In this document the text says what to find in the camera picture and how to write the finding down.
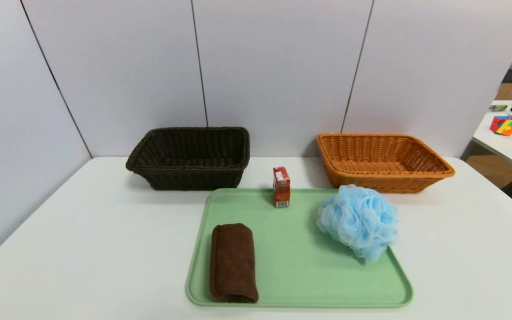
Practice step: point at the light blue bath loofah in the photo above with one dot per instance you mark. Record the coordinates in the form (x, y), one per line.
(358, 222)

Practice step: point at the brown towel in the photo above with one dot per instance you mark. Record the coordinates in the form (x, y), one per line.
(233, 262)

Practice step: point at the dark brown wicker basket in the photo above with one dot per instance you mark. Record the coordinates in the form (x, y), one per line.
(194, 178)

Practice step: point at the white side table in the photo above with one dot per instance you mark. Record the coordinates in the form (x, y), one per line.
(500, 149)

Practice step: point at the light green plastic tray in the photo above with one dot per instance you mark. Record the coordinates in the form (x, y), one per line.
(296, 266)

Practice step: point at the colourful puzzle cube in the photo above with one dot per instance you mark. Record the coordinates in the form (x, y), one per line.
(504, 126)

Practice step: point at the small green object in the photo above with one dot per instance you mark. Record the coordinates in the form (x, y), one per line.
(498, 107)

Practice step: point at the dark grey box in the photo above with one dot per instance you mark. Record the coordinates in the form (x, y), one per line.
(511, 74)

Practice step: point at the orange wicker basket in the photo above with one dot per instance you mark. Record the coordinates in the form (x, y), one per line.
(385, 180)

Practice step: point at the small red drink carton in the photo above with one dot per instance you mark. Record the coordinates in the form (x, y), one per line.
(281, 189)

